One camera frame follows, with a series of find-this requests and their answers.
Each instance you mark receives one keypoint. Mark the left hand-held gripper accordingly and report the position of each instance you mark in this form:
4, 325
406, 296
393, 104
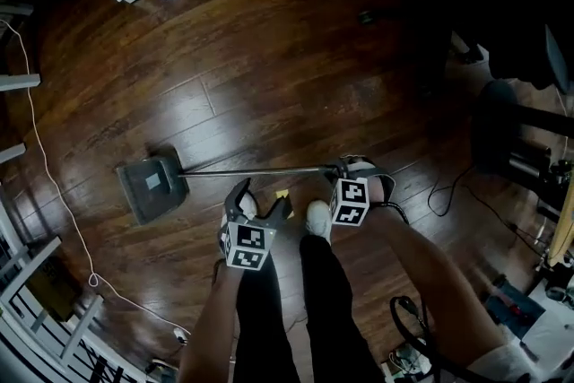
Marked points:
246, 247

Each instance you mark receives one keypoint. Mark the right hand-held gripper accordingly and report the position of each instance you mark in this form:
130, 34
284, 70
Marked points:
350, 202

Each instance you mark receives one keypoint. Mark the person's left forearm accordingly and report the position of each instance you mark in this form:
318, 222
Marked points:
208, 318

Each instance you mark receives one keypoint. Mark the person's right forearm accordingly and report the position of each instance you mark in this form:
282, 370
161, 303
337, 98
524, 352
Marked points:
439, 282

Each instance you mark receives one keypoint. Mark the yellow floor tape mark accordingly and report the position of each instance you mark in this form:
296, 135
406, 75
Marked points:
283, 194

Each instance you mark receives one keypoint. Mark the person's left white shoe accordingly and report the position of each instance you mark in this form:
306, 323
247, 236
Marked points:
247, 205

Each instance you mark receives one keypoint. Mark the person's white shoe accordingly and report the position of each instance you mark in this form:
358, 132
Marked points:
247, 205
318, 217

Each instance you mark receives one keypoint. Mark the person's right white shoe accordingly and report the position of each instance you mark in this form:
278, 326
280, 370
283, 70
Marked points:
318, 217

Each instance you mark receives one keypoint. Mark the person's left leg black trousers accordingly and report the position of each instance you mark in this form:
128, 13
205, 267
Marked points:
264, 318

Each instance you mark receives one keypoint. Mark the person's leg black trousers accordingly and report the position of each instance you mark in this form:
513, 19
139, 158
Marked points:
264, 318
332, 309

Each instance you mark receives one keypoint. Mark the person's right leg black trousers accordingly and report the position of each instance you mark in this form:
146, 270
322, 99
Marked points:
332, 309

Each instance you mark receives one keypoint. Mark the white plug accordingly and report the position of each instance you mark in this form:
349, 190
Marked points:
180, 334

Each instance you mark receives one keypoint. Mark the yellow wooden board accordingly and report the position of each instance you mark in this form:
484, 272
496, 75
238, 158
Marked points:
564, 220

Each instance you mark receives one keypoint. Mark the white metal rack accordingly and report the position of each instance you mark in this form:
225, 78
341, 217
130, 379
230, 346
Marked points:
40, 314

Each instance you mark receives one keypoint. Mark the white rack foot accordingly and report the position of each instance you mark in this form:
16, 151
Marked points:
12, 153
20, 82

